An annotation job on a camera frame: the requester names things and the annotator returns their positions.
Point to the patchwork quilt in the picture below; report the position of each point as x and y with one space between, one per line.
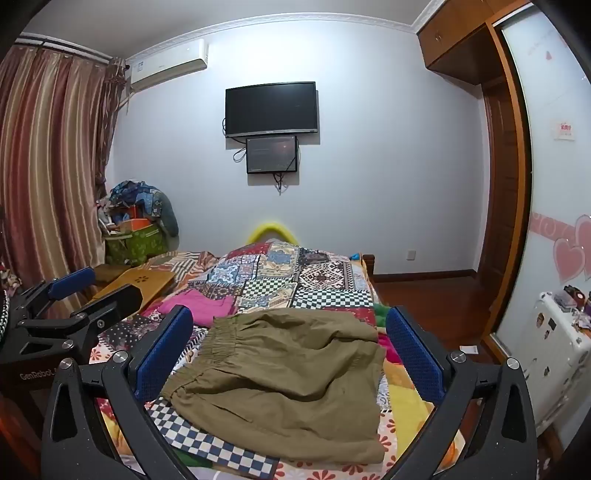
277 277

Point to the small black wall monitor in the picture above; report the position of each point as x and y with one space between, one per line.
271 153

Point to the striped red curtain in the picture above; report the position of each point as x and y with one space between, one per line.
46 161

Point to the brown wooden door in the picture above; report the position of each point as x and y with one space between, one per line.
501 184

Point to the large black wall television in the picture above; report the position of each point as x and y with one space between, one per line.
270 108

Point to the white curtain rail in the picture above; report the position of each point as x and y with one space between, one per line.
64 48

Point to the wooden bed frame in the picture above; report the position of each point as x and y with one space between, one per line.
369 266

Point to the olive green pants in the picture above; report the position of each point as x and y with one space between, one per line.
286 369

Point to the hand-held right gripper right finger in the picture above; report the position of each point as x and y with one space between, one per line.
413 360

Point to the wooden overhead cabinet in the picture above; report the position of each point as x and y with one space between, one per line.
452 41

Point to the folded pink garment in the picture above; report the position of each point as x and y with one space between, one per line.
198 307

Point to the white paper sheet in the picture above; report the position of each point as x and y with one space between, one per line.
469 349

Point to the frosted wardrobe door with hearts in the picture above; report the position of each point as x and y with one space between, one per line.
545 184

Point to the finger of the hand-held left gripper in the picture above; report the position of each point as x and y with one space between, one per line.
74 280
115 307

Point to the green storage bag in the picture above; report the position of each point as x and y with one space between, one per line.
134 247

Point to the red and white sticker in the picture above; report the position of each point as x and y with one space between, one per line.
566 129

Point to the orange box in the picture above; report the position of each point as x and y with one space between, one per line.
135 225

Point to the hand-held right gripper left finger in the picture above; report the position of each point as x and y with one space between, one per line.
164 353

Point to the white air conditioner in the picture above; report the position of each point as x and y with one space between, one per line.
166 62

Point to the pile of clothes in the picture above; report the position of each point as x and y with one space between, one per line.
138 194

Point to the floral cloth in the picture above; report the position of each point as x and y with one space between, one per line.
8 277

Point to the small clutter on suitcase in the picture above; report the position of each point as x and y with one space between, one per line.
572 297

